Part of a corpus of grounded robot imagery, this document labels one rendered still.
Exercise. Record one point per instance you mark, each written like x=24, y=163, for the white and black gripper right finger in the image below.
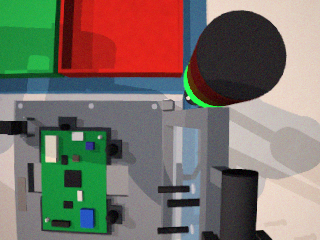
x=262, y=235

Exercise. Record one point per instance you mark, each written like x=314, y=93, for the green bin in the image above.
x=26, y=38

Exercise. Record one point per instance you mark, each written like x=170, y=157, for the red open-top bin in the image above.
x=98, y=38

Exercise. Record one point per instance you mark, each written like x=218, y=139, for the green circuit board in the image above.
x=73, y=174

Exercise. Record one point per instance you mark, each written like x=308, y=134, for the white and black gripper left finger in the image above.
x=209, y=235

